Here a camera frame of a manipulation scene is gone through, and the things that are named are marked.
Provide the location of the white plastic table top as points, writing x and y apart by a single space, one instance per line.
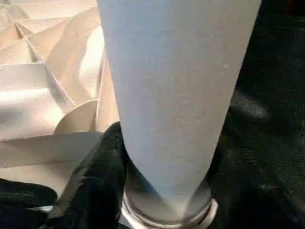
35 71

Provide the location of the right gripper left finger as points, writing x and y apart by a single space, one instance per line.
95 186

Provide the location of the white plastic table leg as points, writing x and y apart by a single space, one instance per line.
171 83

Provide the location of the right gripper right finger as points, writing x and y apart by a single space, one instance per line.
250 202

